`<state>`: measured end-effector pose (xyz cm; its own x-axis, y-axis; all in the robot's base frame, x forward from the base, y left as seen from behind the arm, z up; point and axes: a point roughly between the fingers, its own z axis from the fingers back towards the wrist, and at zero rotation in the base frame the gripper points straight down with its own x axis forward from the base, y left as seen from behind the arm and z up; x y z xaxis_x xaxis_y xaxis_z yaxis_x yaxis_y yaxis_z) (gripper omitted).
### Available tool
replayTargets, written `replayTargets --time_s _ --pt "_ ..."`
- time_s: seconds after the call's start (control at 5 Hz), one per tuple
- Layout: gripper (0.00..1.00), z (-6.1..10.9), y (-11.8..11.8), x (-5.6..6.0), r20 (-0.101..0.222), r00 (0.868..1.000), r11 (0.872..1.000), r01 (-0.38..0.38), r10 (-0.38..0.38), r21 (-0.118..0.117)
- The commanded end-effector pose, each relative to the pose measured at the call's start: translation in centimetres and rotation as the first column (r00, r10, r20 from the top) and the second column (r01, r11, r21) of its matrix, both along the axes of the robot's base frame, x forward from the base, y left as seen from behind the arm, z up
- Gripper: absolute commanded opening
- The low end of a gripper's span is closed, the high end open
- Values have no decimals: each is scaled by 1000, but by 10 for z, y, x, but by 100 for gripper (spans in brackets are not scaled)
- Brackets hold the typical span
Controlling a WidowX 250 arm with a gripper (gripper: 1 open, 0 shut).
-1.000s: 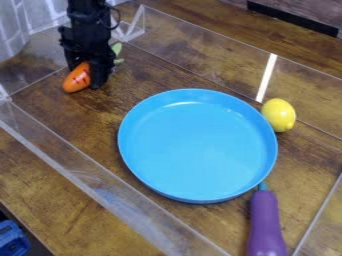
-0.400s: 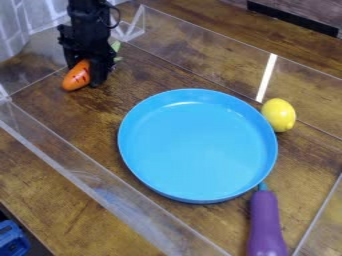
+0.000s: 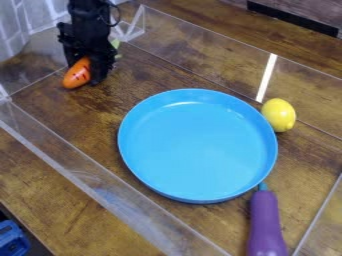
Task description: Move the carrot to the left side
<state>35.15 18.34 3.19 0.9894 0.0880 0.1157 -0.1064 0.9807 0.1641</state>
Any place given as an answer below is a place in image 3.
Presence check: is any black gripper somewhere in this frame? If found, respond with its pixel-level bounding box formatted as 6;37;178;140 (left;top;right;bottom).
57;6;116;86

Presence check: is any orange toy carrot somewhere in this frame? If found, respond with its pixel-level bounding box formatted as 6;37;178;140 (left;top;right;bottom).
62;55;101;89

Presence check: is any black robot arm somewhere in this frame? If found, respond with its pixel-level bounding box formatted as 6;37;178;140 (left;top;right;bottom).
55;0;120;85

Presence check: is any white gridded curtain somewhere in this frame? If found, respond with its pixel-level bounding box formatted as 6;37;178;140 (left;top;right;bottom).
0;0;125;62

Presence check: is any blue round plate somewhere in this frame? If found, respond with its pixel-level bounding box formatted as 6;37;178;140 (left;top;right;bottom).
117;89;277;204

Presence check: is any dark baseboard strip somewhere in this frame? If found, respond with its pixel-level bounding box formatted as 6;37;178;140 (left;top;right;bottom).
246;0;339;38

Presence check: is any yellow toy lemon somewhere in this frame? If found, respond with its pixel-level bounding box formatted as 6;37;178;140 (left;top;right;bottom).
260;98;296;132

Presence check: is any blue object at corner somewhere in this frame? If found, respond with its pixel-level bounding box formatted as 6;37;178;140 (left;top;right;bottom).
0;220;30;256

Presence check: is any purple toy eggplant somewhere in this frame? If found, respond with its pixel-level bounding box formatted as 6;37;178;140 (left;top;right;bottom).
246;182;288;256

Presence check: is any black cable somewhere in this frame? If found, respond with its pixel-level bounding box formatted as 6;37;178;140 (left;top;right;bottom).
97;0;122;28

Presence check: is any clear acrylic enclosure wall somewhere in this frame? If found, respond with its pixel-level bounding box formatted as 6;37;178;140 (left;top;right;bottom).
0;0;342;256

